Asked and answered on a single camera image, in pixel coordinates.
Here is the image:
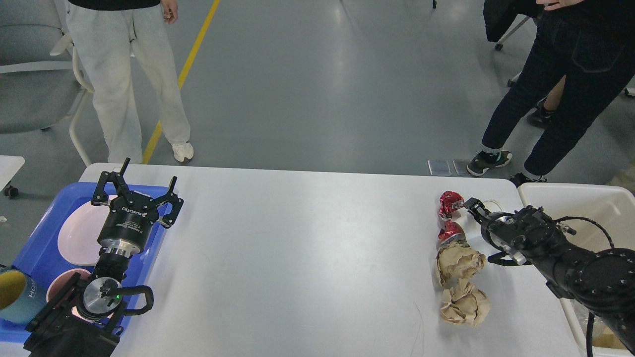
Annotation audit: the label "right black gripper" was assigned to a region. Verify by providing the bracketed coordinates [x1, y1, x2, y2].
[463, 197, 562, 267]

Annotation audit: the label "standing person grey trousers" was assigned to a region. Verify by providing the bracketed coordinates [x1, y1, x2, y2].
[65, 0, 194, 164]

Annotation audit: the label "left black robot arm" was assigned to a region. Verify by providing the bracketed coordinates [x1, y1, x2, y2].
[23, 160, 184, 357]

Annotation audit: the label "office chair with jacket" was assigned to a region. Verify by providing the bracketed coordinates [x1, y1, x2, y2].
[483, 0, 542, 52]

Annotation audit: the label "white plastic bin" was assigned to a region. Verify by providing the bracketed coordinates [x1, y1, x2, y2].
[518, 183, 635, 357]

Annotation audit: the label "standing person dark jeans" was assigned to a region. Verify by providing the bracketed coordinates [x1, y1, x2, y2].
[467, 0, 635, 186]

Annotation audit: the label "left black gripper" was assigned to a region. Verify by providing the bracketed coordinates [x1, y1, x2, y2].
[89, 158, 183, 258]

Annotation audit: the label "seated person black clothes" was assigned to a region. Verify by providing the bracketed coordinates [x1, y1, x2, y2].
[527, 75, 566, 129]

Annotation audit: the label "pink plate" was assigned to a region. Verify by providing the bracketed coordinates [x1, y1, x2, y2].
[58, 201, 110, 266]

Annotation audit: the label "pink mug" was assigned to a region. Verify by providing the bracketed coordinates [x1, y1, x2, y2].
[46, 267, 95, 322]

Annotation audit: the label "brown paper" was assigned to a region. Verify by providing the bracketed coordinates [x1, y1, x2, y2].
[435, 240, 486, 288]
[440, 279, 492, 327]

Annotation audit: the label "white rolling chair left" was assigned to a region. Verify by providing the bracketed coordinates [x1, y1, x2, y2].
[0, 0, 93, 166]

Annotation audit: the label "white side table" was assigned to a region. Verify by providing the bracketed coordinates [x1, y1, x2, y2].
[0, 155, 25, 199]

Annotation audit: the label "white paper cup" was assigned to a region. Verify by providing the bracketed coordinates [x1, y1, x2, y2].
[453, 199, 504, 254]

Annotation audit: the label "teal mug yellow inside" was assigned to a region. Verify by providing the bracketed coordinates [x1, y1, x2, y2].
[0, 269, 47, 325]

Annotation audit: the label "crushed red can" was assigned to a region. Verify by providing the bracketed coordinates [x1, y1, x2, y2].
[436, 190, 466, 248]

